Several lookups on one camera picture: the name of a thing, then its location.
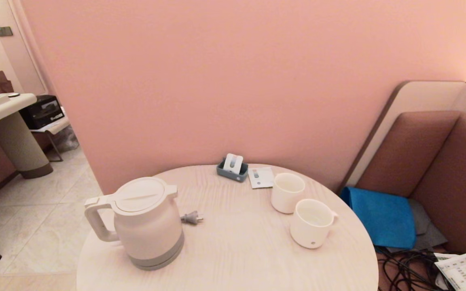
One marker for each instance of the white electric kettle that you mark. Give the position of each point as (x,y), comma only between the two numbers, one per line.
(148,226)

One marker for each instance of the white blue card holder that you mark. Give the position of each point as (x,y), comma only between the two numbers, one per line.
(228,163)

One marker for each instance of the white tea sachet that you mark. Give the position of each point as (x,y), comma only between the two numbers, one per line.
(238,165)

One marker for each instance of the teal sachet holder tray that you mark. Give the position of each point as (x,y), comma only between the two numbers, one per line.
(231,176)

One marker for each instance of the flat white square packet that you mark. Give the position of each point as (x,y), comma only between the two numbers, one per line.
(261,178)

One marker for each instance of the plain white ribbed mug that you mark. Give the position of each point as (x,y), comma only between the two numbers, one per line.
(287,198)

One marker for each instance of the grey power plug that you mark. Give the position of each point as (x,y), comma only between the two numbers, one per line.
(190,218)

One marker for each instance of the white ribbed mug with logo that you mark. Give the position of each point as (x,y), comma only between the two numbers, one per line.
(312,226)

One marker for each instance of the grey round kettle base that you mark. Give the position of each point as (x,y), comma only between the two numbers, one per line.
(156,265)

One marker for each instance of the clear plastic bag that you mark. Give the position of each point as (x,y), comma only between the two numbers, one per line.
(67,139)

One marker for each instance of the blue folded cloth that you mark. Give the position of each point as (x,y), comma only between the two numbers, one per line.
(382,218)

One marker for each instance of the small beige metal-legged bench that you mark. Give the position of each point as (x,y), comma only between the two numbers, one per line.
(53,126)

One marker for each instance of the beige headboard panel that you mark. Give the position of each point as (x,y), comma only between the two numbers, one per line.
(419,95)

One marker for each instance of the black box appliance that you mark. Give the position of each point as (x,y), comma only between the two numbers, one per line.
(41,112)

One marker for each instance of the brown upholstered sofa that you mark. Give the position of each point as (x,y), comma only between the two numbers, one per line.
(439,161)

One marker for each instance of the grey folded cloth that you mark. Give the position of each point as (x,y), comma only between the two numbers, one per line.
(427,230)

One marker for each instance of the printed white paper sheet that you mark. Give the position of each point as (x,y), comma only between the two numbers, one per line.
(463,273)

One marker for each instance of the white pedestal counter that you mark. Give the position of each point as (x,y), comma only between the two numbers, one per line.
(14,137)

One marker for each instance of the grey wall plate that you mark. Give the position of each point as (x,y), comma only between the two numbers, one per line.
(3,30)

